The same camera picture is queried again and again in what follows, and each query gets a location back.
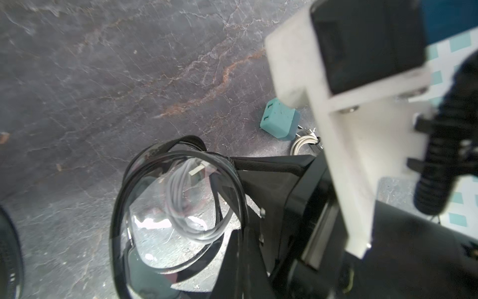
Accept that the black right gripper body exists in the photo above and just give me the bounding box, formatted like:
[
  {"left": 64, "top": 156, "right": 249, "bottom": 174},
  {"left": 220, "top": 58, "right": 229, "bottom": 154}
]
[{"left": 266, "top": 154, "right": 478, "bottom": 299}]

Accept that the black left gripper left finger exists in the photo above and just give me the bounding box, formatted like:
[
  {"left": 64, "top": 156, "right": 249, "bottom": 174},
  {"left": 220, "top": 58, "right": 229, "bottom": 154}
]
[{"left": 209, "top": 230, "right": 243, "bottom": 299}]

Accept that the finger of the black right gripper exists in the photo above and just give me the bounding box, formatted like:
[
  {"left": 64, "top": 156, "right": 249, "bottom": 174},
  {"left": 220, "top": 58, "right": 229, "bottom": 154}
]
[{"left": 232, "top": 155, "right": 315, "bottom": 239}]

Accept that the teal charger cube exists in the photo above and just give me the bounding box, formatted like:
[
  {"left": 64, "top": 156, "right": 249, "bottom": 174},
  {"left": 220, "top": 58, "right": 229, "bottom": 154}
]
[{"left": 260, "top": 98, "right": 301, "bottom": 141}]

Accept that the white cable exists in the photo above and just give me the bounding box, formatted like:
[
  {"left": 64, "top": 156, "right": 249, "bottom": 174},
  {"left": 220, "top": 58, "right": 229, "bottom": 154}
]
[
  {"left": 164, "top": 157, "right": 225, "bottom": 244},
  {"left": 289, "top": 128, "right": 322, "bottom": 156}
]

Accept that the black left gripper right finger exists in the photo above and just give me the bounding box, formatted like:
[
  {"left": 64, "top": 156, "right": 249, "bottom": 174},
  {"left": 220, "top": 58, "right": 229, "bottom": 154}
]
[{"left": 243, "top": 227, "right": 275, "bottom": 299}]

